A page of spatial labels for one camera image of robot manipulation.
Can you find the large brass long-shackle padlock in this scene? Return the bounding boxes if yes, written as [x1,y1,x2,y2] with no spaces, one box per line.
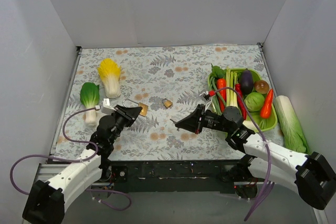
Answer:
[122,99,149,117]

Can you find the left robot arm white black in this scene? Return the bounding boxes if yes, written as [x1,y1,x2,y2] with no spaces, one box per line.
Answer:
[23,105,142,223]

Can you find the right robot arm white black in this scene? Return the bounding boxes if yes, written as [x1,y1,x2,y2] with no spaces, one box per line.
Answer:
[174,104,335,210]

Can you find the green long beans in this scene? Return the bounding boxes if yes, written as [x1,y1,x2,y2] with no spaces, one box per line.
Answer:
[207,74,223,115]

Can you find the small brass padlock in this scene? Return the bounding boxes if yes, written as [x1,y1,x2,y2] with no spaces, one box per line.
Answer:
[162,99,173,109]

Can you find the white green scallions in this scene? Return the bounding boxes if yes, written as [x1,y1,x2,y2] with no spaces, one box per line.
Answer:
[225,67,238,108]

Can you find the green bok choy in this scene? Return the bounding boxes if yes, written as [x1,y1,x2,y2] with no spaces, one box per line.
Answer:
[80,82,100,126]

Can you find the orange red pepper left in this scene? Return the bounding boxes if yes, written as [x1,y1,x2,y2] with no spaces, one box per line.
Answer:
[216,78,226,112]

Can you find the red chili pepper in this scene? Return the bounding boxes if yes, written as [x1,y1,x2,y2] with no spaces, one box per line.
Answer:
[235,83,247,120]

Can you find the floral table cloth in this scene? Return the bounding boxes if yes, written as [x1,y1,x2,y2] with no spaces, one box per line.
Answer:
[54,45,268,161]

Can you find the yellow napa cabbage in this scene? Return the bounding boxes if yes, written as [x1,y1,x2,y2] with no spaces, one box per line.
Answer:
[97,58,121,99]

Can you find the green spinach leaves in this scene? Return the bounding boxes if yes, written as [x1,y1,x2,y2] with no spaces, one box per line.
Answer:
[208,65,227,80]

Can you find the green plastic basket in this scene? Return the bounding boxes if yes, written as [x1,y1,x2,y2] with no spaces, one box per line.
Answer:
[218,68,277,131]

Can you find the round green cabbage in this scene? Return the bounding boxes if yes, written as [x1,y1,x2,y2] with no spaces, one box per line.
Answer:
[244,92,265,112]

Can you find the purple eggplant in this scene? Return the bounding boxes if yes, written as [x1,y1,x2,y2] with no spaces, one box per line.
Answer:
[239,69,254,95]

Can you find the orange carrot pepper right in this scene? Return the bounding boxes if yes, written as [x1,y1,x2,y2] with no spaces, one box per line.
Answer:
[260,89,274,119]

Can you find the brown mushroom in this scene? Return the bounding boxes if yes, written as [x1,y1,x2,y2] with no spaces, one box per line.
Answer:
[254,80,270,94]

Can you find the large green napa cabbage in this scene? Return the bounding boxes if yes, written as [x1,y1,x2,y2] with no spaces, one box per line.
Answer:
[274,95,310,154]

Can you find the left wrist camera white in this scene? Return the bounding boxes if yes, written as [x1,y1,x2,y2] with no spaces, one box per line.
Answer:
[95,98,116,115]

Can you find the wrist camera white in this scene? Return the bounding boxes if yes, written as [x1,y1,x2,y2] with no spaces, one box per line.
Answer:
[95,98,116,115]
[199,90,215,110]

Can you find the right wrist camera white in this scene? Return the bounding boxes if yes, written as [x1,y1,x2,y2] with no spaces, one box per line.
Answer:
[199,90,215,110]

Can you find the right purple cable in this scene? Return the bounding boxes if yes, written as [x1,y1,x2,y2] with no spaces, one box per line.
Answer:
[212,86,275,222]

